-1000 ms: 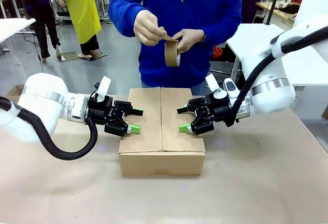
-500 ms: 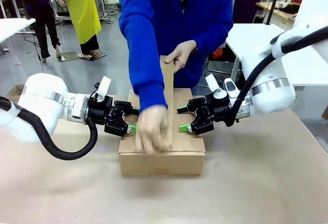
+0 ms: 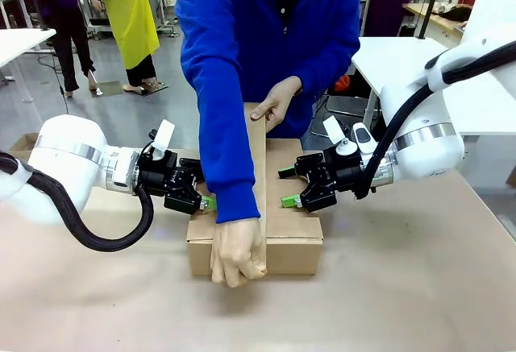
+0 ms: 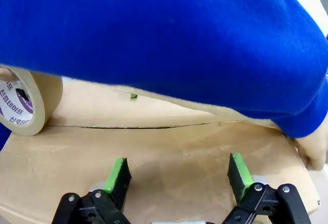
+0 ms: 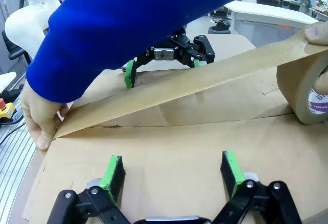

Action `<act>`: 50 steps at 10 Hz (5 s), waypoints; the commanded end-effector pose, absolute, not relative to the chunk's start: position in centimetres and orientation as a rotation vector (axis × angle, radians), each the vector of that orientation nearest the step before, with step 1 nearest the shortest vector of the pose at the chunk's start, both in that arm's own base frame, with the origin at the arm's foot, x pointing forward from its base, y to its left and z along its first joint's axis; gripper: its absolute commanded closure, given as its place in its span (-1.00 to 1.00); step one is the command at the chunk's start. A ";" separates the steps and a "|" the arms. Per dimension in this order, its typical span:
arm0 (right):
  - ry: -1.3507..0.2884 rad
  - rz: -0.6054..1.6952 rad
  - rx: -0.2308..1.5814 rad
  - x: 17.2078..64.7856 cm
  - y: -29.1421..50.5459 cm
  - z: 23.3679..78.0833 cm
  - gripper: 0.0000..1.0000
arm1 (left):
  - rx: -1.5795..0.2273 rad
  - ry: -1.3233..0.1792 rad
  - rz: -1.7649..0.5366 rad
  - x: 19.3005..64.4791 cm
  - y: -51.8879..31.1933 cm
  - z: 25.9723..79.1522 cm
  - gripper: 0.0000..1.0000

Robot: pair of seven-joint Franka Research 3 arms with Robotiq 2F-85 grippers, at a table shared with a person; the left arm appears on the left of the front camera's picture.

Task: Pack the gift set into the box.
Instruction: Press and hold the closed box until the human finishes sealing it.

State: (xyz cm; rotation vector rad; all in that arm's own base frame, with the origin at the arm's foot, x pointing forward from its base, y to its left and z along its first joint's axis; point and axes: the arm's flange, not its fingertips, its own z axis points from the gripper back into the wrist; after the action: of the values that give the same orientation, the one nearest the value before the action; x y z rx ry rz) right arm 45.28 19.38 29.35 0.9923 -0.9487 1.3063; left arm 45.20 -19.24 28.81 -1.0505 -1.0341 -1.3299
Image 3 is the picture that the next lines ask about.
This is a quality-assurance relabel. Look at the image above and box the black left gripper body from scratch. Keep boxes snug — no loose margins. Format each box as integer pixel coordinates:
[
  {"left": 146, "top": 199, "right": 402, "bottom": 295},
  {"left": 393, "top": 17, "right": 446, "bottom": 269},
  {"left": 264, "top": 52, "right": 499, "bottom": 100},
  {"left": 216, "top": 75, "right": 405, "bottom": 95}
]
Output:
[{"left": 138, "top": 150, "right": 181, "bottom": 199}]

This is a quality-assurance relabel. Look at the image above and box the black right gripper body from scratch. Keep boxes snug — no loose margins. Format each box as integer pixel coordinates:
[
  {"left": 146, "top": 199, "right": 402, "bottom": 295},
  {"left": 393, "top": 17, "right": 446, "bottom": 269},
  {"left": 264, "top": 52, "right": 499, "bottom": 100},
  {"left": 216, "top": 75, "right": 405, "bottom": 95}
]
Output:
[{"left": 322, "top": 146, "right": 374, "bottom": 193}]

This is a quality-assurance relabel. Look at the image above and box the wide brown tape strip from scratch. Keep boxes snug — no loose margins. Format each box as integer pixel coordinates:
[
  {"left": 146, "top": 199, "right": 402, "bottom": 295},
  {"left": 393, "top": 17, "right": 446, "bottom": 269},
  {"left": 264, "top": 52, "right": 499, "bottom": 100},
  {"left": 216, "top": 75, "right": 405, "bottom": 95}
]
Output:
[{"left": 243, "top": 101, "right": 269, "bottom": 275}]

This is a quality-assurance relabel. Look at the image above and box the large brown cardboard box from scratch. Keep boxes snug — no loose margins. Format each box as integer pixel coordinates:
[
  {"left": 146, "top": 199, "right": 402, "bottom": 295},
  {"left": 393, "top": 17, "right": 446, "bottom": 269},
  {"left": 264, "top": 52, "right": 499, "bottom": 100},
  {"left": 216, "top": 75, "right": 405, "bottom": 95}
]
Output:
[{"left": 185, "top": 138, "right": 325, "bottom": 276}]

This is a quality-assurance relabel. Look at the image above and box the person's right forearm blue sleeve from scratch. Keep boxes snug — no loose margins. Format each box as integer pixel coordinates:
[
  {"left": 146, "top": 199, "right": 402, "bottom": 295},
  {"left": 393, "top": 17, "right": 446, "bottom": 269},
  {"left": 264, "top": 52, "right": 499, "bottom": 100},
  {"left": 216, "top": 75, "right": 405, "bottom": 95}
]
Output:
[{"left": 193, "top": 85, "right": 262, "bottom": 225}]

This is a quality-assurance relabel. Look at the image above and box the person's left forearm blue sleeve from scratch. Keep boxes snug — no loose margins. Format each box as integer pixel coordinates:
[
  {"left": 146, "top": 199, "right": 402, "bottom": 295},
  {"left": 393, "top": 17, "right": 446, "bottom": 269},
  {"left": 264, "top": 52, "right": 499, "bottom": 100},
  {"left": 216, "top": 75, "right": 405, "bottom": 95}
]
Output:
[{"left": 296, "top": 45, "right": 362, "bottom": 99}]

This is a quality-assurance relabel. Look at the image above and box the small open cardboard box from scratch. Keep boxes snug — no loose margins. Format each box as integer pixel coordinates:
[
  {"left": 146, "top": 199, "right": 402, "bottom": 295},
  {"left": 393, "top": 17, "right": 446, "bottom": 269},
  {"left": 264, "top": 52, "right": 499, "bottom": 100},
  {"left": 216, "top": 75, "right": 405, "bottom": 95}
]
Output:
[{"left": 7, "top": 133, "right": 42, "bottom": 153}]

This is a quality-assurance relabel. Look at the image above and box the person's left hand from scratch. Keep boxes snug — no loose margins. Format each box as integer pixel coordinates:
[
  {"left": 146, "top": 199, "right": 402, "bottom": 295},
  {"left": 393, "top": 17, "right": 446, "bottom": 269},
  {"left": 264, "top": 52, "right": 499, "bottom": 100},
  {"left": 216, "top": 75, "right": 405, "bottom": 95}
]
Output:
[{"left": 249, "top": 76, "right": 303, "bottom": 135}]

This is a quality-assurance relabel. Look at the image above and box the person's right hand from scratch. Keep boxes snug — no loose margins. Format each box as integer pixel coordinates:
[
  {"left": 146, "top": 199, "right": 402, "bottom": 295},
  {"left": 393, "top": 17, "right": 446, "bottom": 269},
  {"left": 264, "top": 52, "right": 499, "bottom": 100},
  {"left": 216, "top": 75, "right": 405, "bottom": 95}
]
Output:
[{"left": 210, "top": 217, "right": 269, "bottom": 288}]

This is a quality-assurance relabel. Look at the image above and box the dark floor mat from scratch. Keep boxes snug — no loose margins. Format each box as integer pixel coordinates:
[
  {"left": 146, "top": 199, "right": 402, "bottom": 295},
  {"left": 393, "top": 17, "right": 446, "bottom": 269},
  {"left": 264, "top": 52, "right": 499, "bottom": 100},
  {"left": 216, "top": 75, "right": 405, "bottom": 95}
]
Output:
[{"left": 135, "top": 80, "right": 170, "bottom": 97}]

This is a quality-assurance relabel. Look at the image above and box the person in blue sweater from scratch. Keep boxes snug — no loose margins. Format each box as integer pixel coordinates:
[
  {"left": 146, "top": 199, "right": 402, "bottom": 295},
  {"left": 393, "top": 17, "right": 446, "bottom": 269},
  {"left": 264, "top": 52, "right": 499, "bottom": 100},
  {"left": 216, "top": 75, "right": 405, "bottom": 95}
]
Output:
[{"left": 173, "top": 0, "right": 363, "bottom": 151}]

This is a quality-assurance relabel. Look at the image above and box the person in yellow apron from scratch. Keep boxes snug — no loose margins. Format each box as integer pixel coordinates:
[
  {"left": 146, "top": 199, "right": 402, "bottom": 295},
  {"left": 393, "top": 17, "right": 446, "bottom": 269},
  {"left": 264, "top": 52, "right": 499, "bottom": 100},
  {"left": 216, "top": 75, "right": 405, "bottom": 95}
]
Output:
[{"left": 90, "top": 0, "right": 170, "bottom": 96}]

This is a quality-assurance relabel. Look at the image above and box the person in purple skirt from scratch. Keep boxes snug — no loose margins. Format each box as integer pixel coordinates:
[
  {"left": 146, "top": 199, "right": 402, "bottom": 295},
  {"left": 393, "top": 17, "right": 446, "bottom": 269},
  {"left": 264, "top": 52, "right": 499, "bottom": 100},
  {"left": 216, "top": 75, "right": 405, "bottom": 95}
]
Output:
[{"left": 362, "top": 0, "right": 416, "bottom": 38}]

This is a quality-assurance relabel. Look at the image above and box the person in dark clothes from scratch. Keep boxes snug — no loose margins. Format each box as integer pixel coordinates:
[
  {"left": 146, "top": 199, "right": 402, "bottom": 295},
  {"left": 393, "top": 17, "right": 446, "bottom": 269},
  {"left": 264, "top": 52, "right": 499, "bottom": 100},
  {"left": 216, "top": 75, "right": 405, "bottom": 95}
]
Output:
[{"left": 15, "top": 0, "right": 106, "bottom": 98}]

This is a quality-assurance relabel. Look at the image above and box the wooden work table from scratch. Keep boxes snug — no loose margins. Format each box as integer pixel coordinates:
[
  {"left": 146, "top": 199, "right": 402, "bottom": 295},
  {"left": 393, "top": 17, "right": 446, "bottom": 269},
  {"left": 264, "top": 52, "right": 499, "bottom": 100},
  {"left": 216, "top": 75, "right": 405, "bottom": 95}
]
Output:
[{"left": 402, "top": 1, "right": 469, "bottom": 43}]

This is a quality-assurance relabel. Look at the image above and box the white side table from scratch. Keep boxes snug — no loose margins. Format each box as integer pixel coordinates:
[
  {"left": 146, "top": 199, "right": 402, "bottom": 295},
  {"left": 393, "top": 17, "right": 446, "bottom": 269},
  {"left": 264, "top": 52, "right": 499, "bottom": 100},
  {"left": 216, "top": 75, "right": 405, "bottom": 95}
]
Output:
[{"left": 0, "top": 28, "right": 57, "bottom": 104}]

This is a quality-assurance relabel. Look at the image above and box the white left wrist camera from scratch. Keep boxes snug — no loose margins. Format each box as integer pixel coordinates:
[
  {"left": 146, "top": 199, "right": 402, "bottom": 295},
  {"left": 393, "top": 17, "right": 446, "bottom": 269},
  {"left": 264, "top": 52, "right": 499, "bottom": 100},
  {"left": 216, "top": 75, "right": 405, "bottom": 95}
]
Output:
[{"left": 147, "top": 120, "right": 177, "bottom": 160}]

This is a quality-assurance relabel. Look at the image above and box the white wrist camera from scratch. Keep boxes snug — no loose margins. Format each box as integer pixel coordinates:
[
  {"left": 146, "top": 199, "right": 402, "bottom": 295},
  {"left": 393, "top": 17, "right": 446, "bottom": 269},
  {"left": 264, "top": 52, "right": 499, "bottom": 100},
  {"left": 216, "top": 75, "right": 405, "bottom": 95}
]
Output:
[
  {"left": 147, "top": 120, "right": 177, "bottom": 160},
  {"left": 322, "top": 116, "right": 360, "bottom": 156}
]

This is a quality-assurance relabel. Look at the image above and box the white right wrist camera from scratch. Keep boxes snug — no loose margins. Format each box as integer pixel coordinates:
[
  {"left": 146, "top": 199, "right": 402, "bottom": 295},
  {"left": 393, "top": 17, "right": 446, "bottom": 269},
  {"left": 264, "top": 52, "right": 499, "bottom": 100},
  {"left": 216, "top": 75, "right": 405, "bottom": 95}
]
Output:
[{"left": 322, "top": 116, "right": 360, "bottom": 156}]

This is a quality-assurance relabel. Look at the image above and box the black metal chair frame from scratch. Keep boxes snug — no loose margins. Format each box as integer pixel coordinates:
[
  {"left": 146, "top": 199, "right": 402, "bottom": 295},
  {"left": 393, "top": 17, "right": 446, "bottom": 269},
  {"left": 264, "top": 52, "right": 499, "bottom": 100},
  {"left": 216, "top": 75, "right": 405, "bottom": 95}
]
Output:
[{"left": 314, "top": 93, "right": 382, "bottom": 128}]

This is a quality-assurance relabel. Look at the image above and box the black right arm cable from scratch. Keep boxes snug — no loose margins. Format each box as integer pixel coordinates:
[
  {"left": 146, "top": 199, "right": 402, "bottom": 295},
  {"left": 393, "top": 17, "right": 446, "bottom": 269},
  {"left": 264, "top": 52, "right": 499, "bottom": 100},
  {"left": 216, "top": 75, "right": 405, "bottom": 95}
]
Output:
[{"left": 354, "top": 39, "right": 516, "bottom": 201}]

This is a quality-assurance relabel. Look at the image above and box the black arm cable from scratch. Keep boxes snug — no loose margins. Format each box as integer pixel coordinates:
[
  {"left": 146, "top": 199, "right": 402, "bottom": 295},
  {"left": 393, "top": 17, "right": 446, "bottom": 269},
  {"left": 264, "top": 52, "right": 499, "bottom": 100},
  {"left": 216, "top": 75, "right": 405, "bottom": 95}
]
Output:
[
  {"left": 354, "top": 39, "right": 516, "bottom": 201},
  {"left": 0, "top": 150, "right": 156, "bottom": 254}
]

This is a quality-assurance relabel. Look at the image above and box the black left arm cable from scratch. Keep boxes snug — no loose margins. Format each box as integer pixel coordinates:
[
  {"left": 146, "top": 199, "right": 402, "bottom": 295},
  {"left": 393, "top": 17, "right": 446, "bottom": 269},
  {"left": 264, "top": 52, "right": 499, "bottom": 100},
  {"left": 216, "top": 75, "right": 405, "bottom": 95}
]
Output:
[{"left": 0, "top": 150, "right": 156, "bottom": 254}]

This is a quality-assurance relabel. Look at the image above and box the thin black floor cable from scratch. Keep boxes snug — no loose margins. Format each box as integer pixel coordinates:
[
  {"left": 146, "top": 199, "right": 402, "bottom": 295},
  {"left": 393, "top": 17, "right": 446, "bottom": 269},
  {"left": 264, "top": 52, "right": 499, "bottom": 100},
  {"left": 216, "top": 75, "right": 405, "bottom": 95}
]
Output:
[{"left": 51, "top": 53, "right": 70, "bottom": 114}]

